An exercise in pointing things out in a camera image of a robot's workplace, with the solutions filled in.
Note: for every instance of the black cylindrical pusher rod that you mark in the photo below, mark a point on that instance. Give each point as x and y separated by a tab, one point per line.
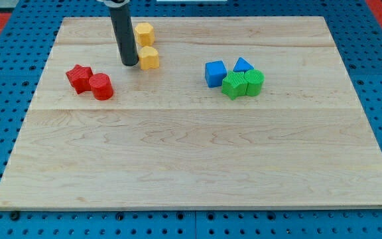
123	29

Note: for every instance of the yellow hexagon block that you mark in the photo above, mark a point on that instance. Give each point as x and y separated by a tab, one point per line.
145	34

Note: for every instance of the yellow heart block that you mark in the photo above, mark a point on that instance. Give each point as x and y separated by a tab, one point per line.
148	58

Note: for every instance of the red cylinder block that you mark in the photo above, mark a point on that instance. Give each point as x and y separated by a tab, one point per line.
101	87

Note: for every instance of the red star block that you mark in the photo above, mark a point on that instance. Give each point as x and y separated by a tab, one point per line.
78	78

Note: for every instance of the blue cube block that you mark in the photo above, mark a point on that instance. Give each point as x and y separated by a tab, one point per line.
215	72

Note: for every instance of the wooden board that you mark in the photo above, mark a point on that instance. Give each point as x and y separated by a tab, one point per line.
166	141

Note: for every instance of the green star block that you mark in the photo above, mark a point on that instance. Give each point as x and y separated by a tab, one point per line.
234	84

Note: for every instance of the blue triangle block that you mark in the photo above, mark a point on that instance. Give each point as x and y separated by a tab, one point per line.
242	65

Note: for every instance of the green cylinder block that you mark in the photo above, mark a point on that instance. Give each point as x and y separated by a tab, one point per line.
255	79

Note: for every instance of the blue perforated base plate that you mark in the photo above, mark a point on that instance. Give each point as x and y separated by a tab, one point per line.
27	32

